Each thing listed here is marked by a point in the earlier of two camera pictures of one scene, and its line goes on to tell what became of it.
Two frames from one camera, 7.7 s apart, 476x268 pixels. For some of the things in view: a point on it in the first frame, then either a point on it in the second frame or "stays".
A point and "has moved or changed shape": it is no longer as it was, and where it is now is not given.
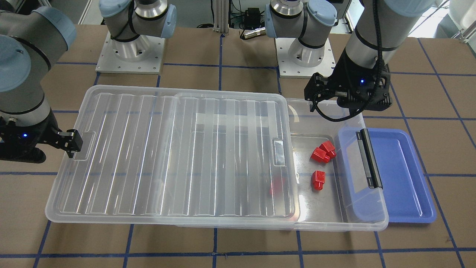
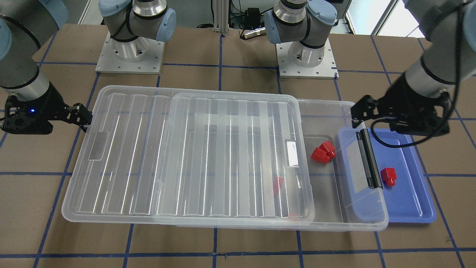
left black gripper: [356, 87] to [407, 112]
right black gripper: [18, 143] to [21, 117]
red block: [318, 179] to [389, 176]
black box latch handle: [369, 159] stays
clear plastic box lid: [158, 157] has moved or changed shape
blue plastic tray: [401, 174] stays
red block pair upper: [323, 154] stays
